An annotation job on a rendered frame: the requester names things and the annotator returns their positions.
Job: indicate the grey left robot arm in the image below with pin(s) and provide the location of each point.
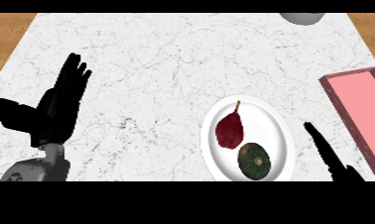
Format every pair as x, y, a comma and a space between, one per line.
38, 167

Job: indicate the dark red pear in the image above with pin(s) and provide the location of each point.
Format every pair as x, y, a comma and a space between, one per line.
229, 130

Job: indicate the pink cardboard box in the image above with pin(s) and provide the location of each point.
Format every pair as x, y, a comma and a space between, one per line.
356, 102

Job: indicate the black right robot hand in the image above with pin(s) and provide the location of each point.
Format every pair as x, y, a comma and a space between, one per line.
328, 155

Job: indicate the white oval plate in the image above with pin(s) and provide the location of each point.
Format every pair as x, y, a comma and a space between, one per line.
258, 125

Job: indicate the grey bowl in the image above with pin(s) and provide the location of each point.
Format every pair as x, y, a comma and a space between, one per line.
302, 18

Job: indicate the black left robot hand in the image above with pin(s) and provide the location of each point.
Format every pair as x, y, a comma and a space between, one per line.
57, 109

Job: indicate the dark green squash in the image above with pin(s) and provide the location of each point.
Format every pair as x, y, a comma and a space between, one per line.
254, 161

